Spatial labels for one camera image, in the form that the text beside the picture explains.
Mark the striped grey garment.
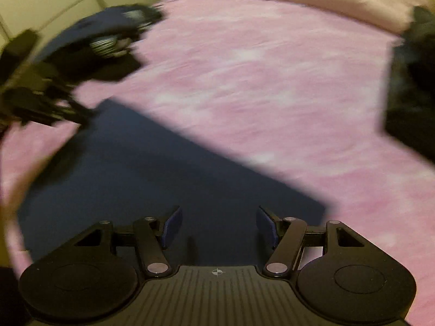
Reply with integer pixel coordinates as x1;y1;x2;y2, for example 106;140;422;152
90;6;164;57

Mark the stack of folded dark clothes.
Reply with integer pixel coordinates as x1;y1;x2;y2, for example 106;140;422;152
383;6;434;162

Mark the pink floral bed blanket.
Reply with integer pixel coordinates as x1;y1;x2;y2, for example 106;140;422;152
1;0;434;325

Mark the navy blue sweatshirt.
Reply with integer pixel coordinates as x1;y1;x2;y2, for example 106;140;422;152
18;100;327;266

